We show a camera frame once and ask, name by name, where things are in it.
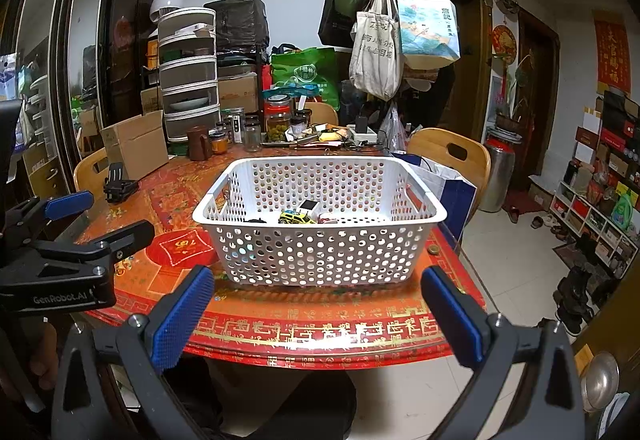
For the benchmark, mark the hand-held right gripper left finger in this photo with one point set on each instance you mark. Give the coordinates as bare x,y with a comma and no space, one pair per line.
182,320

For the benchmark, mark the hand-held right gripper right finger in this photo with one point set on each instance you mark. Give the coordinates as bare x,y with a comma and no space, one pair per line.
452,320

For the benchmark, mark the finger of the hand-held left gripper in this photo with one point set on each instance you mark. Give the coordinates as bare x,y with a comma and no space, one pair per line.
70,205
130,235

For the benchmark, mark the small black object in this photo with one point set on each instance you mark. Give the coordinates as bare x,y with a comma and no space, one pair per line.
256,220

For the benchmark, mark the white perforated plastic basket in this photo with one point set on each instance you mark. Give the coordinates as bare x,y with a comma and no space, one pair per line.
320,250

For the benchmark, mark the yellow toy car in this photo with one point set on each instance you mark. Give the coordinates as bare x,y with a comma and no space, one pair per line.
295,217

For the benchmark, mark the small red toy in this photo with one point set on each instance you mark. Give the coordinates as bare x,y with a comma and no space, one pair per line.
330,218

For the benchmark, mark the white charger block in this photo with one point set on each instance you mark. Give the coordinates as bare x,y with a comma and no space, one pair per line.
309,206

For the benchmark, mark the person's left hand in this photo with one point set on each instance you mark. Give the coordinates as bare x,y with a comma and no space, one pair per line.
45,355

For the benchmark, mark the black clamp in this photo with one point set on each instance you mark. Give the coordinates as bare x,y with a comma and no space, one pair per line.
120,187

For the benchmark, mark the brass coin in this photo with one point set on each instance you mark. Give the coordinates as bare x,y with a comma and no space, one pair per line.
433,249

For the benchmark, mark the plain cardboard box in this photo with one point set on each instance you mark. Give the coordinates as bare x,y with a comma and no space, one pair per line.
135,145

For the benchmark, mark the person's dark clothing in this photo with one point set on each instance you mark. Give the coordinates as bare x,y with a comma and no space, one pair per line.
250,405

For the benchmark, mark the brown mug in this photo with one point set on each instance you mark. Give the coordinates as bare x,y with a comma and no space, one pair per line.
199,144

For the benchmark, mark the black shoe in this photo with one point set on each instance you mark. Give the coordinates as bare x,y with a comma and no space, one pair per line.
569,321
572,287

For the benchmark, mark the blue and white shopping bag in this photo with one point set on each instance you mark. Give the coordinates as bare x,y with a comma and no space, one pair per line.
460,200

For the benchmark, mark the brown slipper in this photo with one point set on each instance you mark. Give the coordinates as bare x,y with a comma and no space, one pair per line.
515,215

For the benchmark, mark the small jar of orange paste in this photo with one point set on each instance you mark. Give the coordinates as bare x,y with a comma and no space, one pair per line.
218,145

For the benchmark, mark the steel milk can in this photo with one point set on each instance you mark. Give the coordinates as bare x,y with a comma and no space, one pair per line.
497,175

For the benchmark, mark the empty clear glass jar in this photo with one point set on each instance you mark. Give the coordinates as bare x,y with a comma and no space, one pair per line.
252,138

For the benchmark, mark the round metal lid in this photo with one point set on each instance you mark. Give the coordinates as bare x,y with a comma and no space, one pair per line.
599,382

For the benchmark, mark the dark glass-door cabinet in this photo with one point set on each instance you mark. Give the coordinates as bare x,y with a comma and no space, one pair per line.
120,45

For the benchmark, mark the white cube shelf with boxes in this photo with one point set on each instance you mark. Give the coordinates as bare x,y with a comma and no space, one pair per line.
595,220

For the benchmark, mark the translucent plastic drawer tower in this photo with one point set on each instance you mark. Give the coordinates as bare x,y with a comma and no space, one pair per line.
190,70

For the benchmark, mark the printed cardboard box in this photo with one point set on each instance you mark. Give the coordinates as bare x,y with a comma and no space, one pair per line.
240,93

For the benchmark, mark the red-lid glass jar of olives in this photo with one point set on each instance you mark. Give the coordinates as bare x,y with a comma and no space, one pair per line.
277,125

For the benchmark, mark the white plastic bag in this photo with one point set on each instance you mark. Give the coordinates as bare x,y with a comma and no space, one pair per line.
396,133

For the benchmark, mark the white power strip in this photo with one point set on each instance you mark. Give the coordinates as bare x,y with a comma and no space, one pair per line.
365,136

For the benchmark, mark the potted plant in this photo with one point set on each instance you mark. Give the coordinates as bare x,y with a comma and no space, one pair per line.
510,115

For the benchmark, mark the black charger on power strip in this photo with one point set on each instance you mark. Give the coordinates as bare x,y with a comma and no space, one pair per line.
361,124

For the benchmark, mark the white fan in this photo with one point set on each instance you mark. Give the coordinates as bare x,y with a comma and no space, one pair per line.
167,3

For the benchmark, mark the green shopping bag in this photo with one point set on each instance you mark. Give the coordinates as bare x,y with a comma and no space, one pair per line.
305,70

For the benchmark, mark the dark wooden door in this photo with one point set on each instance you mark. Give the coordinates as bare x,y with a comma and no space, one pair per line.
537,95

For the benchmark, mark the beige canvas tote bag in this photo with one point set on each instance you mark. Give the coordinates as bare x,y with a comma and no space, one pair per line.
372,55

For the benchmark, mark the painted landscape tote bag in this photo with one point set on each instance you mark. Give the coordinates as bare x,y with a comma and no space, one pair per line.
427,33

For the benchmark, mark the black paper bag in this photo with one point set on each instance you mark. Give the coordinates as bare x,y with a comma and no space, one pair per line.
332,20

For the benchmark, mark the round red wall ornament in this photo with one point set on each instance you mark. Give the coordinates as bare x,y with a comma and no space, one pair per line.
503,40

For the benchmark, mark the red wall scroll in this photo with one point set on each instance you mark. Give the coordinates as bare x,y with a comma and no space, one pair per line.
612,50

